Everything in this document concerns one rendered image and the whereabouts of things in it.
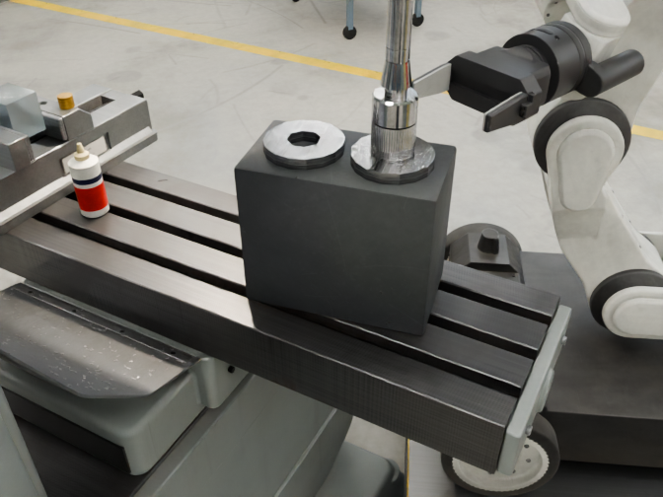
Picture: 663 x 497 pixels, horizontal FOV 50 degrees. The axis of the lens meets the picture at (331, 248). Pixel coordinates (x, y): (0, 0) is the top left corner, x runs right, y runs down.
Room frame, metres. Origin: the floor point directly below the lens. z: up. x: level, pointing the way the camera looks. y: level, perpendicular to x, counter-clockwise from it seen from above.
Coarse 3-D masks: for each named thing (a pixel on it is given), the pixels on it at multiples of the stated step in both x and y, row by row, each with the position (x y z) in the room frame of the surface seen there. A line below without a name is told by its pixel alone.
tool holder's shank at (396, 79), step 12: (396, 0) 0.65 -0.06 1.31; (408, 0) 0.65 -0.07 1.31; (396, 12) 0.65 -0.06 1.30; (408, 12) 0.65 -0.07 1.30; (396, 24) 0.65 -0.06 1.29; (408, 24) 0.65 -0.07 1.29; (396, 36) 0.65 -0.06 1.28; (408, 36) 0.65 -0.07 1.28; (396, 48) 0.65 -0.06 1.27; (408, 48) 0.65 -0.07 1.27; (396, 60) 0.65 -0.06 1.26; (408, 60) 0.66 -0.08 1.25; (384, 72) 0.65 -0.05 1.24; (396, 72) 0.65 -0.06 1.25; (408, 72) 0.65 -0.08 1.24; (384, 84) 0.65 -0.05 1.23; (396, 84) 0.64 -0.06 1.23; (408, 84) 0.65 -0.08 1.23; (396, 96) 0.65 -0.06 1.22
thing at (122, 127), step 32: (96, 96) 1.08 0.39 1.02; (128, 96) 1.08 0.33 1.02; (0, 128) 0.89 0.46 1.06; (96, 128) 0.97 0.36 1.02; (128, 128) 1.03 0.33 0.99; (0, 160) 0.86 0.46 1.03; (32, 160) 0.87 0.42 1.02; (64, 160) 0.91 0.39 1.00; (0, 192) 0.82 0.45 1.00; (32, 192) 0.86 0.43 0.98; (64, 192) 0.89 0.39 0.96; (0, 224) 0.79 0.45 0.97
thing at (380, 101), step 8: (376, 96) 0.65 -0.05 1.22; (384, 96) 0.65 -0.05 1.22; (408, 96) 0.65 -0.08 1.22; (416, 96) 0.65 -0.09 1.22; (376, 104) 0.65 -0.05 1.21; (384, 104) 0.64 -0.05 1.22; (392, 104) 0.64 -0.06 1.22; (400, 104) 0.64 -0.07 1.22; (408, 104) 0.64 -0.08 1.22; (416, 104) 0.65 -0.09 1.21
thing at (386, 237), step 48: (288, 144) 0.68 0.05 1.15; (336, 144) 0.68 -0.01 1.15; (432, 144) 0.70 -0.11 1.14; (240, 192) 0.65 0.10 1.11; (288, 192) 0.63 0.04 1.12; (336, 192) 0.62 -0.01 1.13; (384, 192) 0.60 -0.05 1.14; (432, 192) 0.60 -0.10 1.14; (288, 240) 0.63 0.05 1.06; (336, 240) 0.62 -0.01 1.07; (384, 240) 0.60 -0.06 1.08; (432, 240) 0.59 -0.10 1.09; (288, 288) 0.63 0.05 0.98; (336, 288) 0.62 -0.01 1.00; (384, 288) 0.60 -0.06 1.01; (432, 288) 0.62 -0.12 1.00
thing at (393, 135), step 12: (372, 108) 0.65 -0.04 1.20; (372, 120) 0.65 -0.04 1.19; (384, 120) 0.64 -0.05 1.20; (396, 120) 0.64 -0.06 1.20; (408, 120) 0.64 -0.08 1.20; (372, 132) 0.65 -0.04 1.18; (384, 132) 0.64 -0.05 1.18; (396, 132) 0.64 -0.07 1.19; (408, 132) 0.64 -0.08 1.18; (372, 144) 0.65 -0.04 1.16; (384, 144) 0.64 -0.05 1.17; (396, 144) 0.64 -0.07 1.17; (408, 144) 0.64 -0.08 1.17; (384, 156) 0.64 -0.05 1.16; (396, 156) 0.64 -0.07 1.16; (408, 156) 0.64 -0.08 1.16
